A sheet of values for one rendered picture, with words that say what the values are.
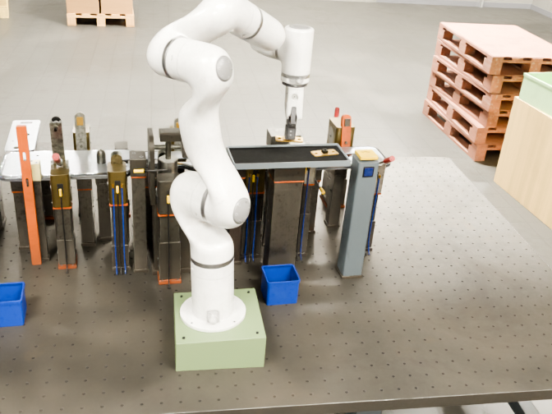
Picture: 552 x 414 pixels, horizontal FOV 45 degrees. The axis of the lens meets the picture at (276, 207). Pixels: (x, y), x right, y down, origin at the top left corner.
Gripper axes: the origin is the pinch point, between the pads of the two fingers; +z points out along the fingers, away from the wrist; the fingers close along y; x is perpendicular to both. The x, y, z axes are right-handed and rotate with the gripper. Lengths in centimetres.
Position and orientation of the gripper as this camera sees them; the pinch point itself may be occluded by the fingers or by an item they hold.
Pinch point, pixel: (290, 131)
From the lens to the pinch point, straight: 202.7
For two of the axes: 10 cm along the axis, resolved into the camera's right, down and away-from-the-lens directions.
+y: -0.4, -4.7, 8.8
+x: -10.0, -0.5, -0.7
